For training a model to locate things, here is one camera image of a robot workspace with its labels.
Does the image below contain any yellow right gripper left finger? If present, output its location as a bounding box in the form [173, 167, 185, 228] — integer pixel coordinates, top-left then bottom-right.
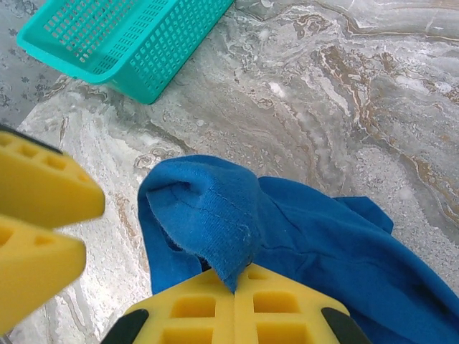
[100, 271, 237, 344]

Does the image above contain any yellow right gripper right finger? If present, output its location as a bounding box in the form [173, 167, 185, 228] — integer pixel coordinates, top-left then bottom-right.
[232, 264, 374, 344]

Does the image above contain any blue t-shirt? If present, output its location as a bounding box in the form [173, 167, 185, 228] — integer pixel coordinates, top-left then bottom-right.
[137, 153, 459, 344]

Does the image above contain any teal plastic basket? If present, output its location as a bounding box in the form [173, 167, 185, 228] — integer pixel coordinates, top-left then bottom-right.
[16, 0, 236, 105]

